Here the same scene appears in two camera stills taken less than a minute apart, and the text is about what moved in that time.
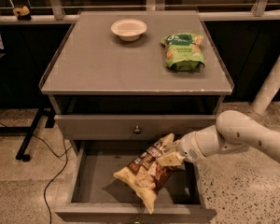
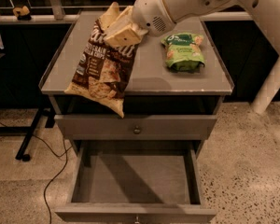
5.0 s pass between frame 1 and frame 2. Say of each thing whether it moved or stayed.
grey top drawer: stayed
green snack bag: stayed
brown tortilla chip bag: moved
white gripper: moved
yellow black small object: stayed
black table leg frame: stayed
